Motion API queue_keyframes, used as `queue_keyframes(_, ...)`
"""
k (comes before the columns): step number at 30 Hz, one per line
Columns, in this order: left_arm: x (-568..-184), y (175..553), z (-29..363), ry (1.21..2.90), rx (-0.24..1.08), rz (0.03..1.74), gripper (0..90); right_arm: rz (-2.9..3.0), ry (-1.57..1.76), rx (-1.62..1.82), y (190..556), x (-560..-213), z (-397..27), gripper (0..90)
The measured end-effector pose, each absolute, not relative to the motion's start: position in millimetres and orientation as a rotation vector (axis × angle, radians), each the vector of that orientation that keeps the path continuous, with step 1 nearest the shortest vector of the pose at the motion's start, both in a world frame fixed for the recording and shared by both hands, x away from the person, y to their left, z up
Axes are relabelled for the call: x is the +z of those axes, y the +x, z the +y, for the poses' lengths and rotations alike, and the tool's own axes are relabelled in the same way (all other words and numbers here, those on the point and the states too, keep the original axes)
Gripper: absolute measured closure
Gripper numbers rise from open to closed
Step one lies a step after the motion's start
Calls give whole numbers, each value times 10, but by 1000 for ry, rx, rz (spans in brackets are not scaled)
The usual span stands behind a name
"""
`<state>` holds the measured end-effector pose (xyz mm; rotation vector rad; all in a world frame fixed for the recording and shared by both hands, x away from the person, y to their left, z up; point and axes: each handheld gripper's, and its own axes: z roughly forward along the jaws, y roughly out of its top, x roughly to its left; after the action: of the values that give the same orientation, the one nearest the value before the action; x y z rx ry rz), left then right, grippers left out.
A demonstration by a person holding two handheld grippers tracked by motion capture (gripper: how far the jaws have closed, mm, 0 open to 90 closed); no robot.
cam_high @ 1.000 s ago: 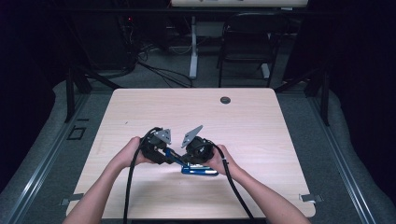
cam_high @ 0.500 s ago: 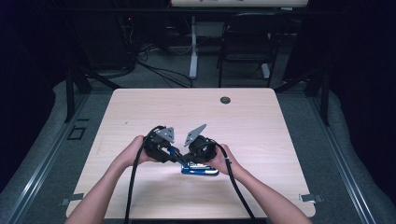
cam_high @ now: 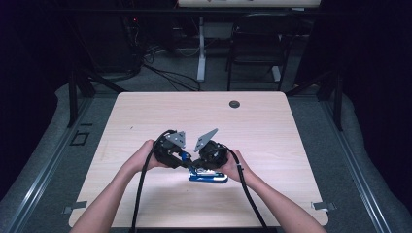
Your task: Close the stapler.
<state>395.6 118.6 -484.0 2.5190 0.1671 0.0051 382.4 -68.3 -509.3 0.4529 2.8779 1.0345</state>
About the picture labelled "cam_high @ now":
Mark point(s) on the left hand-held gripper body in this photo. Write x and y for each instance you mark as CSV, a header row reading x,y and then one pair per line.
x,y
166,153

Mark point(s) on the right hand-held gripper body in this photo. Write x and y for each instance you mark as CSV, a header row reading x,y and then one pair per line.
x,y
213,155

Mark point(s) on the blue stapler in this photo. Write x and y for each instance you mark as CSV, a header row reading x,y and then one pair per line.
x,y
209,177

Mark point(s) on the person's left hand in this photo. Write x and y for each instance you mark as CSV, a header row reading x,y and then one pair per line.
x,y
142,160

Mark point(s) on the person's right hand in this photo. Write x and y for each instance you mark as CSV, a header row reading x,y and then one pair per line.
x,y
236,168

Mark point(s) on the round black table grommet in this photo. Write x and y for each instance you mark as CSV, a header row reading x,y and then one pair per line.
x,y
234,104

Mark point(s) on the white desk leg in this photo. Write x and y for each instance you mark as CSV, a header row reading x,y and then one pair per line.
x,y
201,64

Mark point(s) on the white desk foot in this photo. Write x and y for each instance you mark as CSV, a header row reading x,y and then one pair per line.
x,y
276,73

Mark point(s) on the grey tape piece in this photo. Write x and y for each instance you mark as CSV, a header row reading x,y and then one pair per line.
x,y
76,206
324,206

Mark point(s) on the black metal stand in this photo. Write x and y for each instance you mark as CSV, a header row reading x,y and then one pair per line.
x,y
336,103
73,97

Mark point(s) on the black folding chair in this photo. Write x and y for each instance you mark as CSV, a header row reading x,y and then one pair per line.
x,y
259,48

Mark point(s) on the light wooden background desk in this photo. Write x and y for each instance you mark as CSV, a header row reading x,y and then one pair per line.
x,y
246,3

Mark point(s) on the metal floor rail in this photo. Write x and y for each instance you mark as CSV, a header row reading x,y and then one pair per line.
x,y
48,161
356,174

